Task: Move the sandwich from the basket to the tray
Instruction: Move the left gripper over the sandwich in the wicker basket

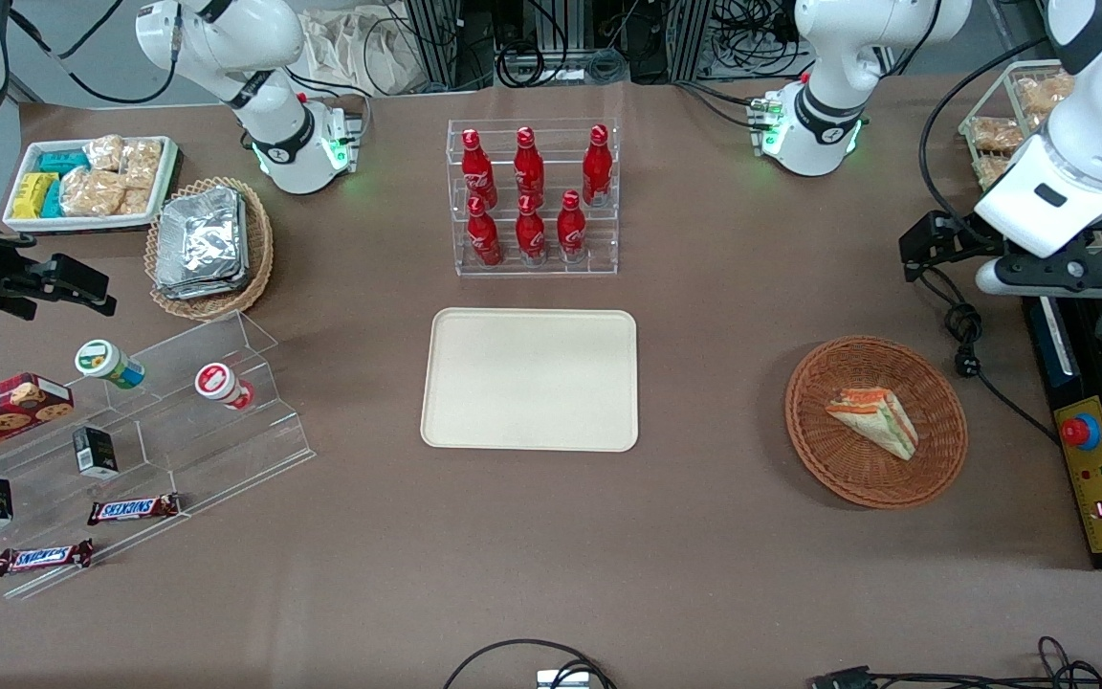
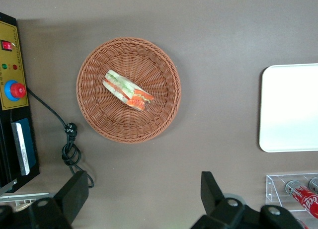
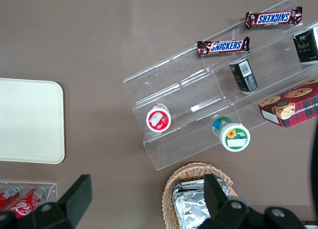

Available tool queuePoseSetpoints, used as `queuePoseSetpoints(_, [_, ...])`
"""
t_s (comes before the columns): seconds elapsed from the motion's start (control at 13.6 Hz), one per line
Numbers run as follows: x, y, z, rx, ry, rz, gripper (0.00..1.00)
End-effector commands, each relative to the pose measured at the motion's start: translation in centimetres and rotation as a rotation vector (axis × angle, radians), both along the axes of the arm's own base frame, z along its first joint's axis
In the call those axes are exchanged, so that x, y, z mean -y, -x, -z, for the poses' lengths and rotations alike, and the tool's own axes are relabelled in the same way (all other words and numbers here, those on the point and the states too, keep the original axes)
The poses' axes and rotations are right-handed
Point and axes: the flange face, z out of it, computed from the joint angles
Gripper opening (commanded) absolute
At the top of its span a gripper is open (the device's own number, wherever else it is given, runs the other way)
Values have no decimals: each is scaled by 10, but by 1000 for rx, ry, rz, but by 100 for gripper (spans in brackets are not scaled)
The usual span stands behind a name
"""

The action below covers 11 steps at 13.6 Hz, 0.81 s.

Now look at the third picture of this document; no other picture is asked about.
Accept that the foil wrapped pack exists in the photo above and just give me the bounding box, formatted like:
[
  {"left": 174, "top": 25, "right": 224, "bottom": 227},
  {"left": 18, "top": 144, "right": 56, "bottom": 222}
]
[
  {"left": 172, "top": 178, "right": 230, "bottom": 199},
  {"left": 173, "top": 189, "right": 212, "bottom": 229}
]

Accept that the light wicker basket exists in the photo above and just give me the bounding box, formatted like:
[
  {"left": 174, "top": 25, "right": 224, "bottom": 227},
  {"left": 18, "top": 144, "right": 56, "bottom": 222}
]
[{"left": 161, "top": 161, "right": 239, "bottom": 229}]

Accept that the Snickers chocolate bar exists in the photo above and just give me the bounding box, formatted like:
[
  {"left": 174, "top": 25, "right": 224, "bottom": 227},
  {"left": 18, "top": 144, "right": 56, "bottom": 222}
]
[
  {"left": 245, "top": 6, "right": 304, "bottom": 30},
  {"left": 197, "top": 36, "right": 251, "bottom": 58}
]

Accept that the red tartan cookie box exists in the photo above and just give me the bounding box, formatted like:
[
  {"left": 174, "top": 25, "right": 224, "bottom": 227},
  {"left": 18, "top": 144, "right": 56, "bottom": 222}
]
[{"left": 258, "top": 77, "right": 318, "bottom": 129}]

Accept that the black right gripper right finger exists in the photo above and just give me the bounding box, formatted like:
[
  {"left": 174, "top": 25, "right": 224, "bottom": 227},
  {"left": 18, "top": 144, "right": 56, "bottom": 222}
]
[{"left": 198, "top": 174, "right": 251, "bottom": 229}]

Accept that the green sunflower lidded cup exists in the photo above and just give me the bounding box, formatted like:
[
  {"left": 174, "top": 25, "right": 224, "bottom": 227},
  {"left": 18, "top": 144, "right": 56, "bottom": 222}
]
[{"left": 212, "top": 116, "right": 251, "bottom": 153}]

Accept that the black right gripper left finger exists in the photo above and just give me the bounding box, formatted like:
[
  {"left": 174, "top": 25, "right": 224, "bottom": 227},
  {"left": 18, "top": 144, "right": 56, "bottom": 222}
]
[{"left": 32, "top": 174, "right": 93, "bottom": 229}]

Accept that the clear acrylic bottle rack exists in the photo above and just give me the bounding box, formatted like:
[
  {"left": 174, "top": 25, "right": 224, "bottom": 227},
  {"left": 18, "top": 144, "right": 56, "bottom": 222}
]
[{"left": 0, "top": 180, "right": 59, "bottom": 215}]

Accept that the red lidded yogurt cup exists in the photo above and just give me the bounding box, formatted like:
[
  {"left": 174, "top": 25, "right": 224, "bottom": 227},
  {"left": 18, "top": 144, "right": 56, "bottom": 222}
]
[{"left": 146, "top": 103, "right": 172, "bottom": 133}]

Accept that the dark green drink carton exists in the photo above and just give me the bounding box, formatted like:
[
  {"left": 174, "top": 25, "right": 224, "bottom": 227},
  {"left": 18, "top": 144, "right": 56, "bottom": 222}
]
[
  {"left": 293, "top": 25, "right": 318, "bottom": 64},
  {"left": 229, "top": 59, "right": 259, "bottom": 95}
]

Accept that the clear acrylic stepped display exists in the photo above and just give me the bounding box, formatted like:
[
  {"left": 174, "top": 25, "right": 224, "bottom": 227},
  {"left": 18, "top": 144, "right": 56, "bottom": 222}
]
[{"left": 123, "top": 0, "right": 318, "bottom": 171}]

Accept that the cream plastic tray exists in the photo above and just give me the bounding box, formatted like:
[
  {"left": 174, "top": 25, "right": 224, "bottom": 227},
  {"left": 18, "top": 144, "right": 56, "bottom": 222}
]
[{"left": 0, "top": 77, "right": 66, "bottom": 164}]

